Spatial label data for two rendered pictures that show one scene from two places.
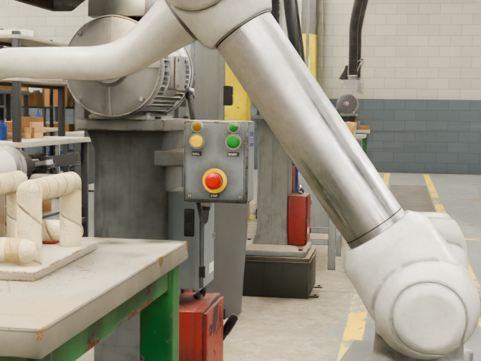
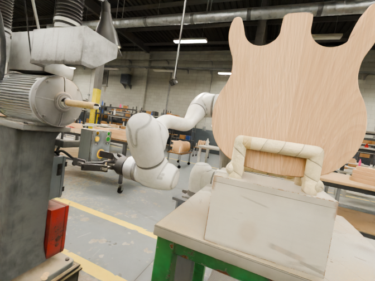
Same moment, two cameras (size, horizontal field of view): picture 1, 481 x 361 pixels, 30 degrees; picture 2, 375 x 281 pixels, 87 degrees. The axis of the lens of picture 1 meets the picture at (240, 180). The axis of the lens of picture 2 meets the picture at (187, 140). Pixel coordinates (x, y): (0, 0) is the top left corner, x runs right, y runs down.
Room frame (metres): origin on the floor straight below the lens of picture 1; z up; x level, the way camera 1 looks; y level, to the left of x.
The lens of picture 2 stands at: (1.41, 1.17, 1.20)
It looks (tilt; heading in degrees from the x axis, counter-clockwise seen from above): 3 degrees down; 281
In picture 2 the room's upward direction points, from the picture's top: 9 degrees clockwise
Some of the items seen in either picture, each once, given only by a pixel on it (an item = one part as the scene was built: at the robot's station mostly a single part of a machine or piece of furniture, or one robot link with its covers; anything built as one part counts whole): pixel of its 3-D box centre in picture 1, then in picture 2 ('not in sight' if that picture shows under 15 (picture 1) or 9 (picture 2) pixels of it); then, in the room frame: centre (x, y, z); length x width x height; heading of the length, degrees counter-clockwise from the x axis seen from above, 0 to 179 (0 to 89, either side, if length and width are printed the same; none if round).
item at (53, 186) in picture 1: (51, 187); not in sight; (1.24, 0.26, 1.04); 0.20 x 0.03 x 0.03; 173
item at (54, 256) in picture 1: (18, 257); not in sight; (1.25, 0.31, 0.94); 0.27 x 0.15 x 0.01; 174
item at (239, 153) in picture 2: not in sight; (238, 159); (1.37, 0.65, 1.15); 0.03 x 0.03 x 0.09
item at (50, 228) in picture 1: (46, 230); not in sight; (1.34, 0.29, 0.96); 0.11 x 0.03 x 0.03; 84
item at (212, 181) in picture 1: (214, 180); not in sight; (2.16, 0.06, 0.98); 0.04 x 0.04 x 0.04; 80
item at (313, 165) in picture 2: not in sight; (312, 173); (1.21, 0.67, 1.15); 0.03 x 0.03 x 0.09
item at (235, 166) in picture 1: (214, 170); (83, 148); (2.29, 0.07, 0.99); 0.24 x 0.21 x 0.26; 170
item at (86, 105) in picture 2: not in sight; (81, 104); (2.10, 0.35, 1.25); 0.18 x 0.03 x 0.03; 170
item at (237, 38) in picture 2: not in sight; (242, 37); (1.41, 0.60, 1.48); 0.07 x 0.04 x 0.09; 173
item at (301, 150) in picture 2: not in sight; (276, 146); (1.29, 0.66, 1.20); 0.20 x 0.03 x 0.03; 173
